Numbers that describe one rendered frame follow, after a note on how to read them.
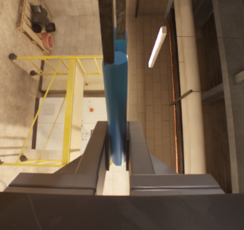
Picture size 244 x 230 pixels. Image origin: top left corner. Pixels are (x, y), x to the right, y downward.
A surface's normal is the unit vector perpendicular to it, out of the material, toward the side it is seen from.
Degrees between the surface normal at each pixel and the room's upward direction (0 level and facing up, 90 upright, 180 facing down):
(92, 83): 90
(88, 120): 90
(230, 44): 90
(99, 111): 90
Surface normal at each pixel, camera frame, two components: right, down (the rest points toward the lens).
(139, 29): 0.00, -0.17
